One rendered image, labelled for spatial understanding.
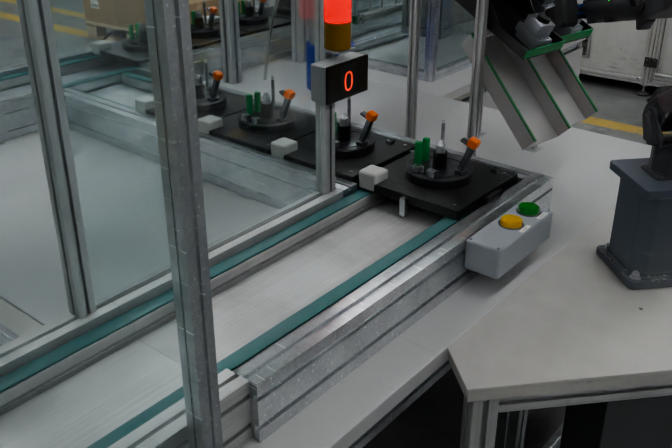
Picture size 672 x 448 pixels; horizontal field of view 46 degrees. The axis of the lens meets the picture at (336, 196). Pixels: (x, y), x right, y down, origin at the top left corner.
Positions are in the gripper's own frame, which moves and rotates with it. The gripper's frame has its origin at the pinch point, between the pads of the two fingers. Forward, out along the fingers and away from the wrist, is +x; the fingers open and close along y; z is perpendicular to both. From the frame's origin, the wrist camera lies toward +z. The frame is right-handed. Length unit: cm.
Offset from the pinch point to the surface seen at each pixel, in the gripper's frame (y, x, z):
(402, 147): 22.4, 30.1, -27.0
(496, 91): 5.9, 16.1, -16.0
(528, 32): 2.3, 9.5, -3.8
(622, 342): 28, -33, -54
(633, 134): -262, 179, -76
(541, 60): -17.7, 24.4, -11.5
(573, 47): -130, 110, -16
